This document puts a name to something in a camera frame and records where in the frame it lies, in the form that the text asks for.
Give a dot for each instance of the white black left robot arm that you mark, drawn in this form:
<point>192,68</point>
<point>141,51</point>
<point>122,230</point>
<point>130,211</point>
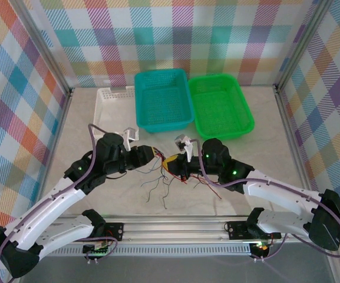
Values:
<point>57,203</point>

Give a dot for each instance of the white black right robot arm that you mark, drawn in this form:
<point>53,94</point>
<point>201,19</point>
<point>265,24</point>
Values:
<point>278,196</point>

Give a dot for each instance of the green plastic basket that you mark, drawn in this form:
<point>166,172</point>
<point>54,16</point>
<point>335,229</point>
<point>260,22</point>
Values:
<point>219,109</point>

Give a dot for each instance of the white plastic basket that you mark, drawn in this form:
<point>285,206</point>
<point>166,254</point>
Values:
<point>110,109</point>

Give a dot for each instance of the teal plastic basket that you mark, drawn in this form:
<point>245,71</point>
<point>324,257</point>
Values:
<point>163,103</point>

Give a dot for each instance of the small circuit board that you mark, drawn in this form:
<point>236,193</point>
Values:
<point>262,245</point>
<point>97,247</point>

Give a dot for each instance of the aluminium side rail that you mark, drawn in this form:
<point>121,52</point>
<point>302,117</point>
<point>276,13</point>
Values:
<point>60,126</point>
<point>290,132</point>

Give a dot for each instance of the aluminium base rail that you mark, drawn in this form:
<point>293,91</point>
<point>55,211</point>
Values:
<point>172,230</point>

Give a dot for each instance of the aluminium frame post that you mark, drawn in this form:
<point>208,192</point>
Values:
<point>46,50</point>
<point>302,44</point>

